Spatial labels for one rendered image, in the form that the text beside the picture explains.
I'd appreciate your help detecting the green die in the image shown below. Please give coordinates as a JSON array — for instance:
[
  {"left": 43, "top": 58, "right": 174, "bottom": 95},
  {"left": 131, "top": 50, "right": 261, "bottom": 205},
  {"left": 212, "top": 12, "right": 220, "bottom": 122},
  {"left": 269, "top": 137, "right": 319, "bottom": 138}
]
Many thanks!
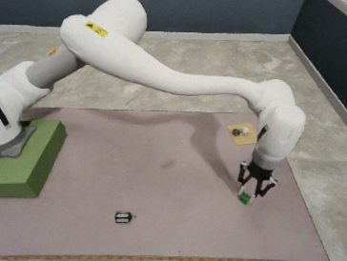
[{"left": 239, "top": 192, "right": 251, "bottom": 205}]

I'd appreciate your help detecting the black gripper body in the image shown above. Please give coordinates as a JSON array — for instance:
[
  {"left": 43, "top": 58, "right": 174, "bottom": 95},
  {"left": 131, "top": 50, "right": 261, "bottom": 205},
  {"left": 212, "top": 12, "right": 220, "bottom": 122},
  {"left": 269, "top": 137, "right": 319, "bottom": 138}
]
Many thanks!
[{"left": 247, "top": 158, "right": 274, "bottom": 181}]

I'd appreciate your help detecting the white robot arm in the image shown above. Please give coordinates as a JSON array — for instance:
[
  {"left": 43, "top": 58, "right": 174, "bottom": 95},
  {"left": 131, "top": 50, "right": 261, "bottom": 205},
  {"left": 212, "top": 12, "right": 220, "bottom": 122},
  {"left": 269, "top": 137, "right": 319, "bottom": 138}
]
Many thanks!
[{"left": 0, "top": 0, "right": 305, "bottom": 170}]

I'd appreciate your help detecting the black die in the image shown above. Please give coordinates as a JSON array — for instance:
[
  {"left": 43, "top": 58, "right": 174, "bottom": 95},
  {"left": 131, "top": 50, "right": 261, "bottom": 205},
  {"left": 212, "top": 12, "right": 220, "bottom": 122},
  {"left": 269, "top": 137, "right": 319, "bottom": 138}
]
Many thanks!
[{"left": 233, "top": 129, "right": 240, "bottom": 136}]

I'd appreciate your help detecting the tan flat mat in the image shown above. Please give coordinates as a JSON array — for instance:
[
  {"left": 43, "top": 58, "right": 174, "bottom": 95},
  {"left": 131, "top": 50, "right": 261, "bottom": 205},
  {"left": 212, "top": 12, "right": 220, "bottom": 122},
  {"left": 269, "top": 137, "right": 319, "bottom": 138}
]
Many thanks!
[{"left": 227, "top": 123, "right": 257, "bottom": 146}]

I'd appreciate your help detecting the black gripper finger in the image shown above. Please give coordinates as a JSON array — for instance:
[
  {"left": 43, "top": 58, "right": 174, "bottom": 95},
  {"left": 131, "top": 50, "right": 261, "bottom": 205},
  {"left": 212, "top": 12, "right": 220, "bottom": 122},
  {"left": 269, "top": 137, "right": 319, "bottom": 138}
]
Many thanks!
[
  {"left": 250, "top": 176, "right": 277, "bottom": 202},
  {"left": 237, "top": 161, "right": 255, "bottom": 194}
]

